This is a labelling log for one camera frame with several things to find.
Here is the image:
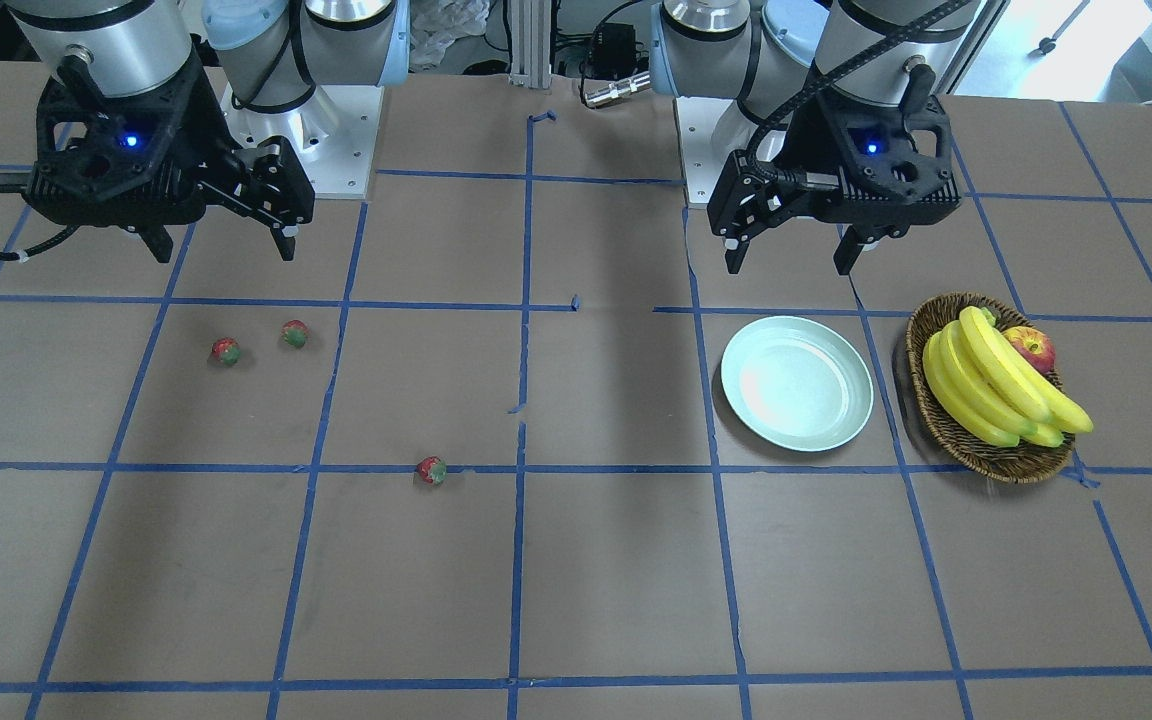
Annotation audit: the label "wicker basket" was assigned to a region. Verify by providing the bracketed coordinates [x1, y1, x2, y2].
[892, 291, 1075, 486]

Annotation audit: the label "yellow banana bunch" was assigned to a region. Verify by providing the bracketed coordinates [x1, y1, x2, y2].
[922, 306, 1094, 448]

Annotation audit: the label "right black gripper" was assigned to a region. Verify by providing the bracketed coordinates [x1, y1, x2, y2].
[29, 51, 314, 264]

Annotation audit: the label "light green plate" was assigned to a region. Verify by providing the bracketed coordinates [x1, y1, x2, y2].
[719, 316, 876, 454]

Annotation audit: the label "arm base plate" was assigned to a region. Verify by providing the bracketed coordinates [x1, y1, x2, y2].
[675, 97, 756, 209]
[221, 85, 387, 200]

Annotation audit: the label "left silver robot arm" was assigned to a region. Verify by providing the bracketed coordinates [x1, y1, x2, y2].
[649, 1, 978, 275]

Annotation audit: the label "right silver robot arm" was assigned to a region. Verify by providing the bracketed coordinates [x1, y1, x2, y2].
[6, 1, 411, 263]

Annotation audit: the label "aluminium frame post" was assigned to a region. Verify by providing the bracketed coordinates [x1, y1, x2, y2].
[506, 0, 554, 91]

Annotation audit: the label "red apple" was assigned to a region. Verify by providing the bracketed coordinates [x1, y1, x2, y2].
[1005, 325, 1056, 376]

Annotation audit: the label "red strawberry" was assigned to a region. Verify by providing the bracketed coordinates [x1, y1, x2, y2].
[280, 319, 310, 348]
[415, 456, 448, 486]
[209, 338, 242, 366]

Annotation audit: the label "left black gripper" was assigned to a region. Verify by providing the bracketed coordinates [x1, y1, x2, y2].
[707, 78, 963, 275]

